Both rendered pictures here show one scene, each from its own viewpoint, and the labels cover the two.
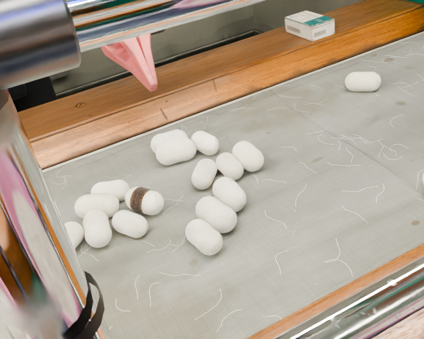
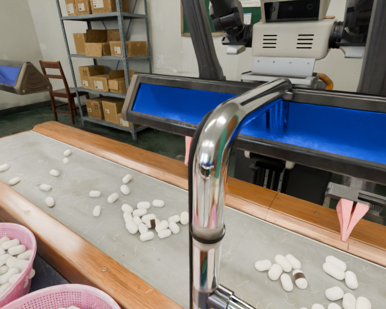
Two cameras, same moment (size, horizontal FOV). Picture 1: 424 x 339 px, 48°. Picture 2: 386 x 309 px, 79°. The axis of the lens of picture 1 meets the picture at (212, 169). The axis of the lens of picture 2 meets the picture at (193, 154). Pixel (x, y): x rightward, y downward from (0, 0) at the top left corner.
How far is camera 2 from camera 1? 19 cm
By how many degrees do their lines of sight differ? 47
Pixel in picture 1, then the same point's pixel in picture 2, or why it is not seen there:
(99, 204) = (283, 264)
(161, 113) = (347, 246)
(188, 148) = (339, 275)
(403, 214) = not seen: outside the picture
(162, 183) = (315, 277)
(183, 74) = (377, 236)
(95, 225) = (274, 271)
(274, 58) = not seen: outside the picture
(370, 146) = not seen: outside the picture
